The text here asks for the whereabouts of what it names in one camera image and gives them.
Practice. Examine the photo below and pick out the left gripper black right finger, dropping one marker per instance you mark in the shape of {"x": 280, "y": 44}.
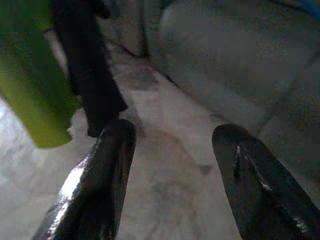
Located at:
{"x": 260, "y": 190}

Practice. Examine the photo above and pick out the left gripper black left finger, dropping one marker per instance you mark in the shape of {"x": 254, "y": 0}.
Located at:
{"x": 100, "y": 180}

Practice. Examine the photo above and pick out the black shirt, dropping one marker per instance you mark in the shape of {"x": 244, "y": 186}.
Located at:
{"x": 90, "y": 62}

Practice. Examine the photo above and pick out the green shirt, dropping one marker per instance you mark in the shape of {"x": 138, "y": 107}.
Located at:
{"x": 27, "y": 75}

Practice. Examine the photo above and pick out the grey green leather sofa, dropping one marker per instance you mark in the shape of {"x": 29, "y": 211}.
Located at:
{"x": 237, "y": 55}

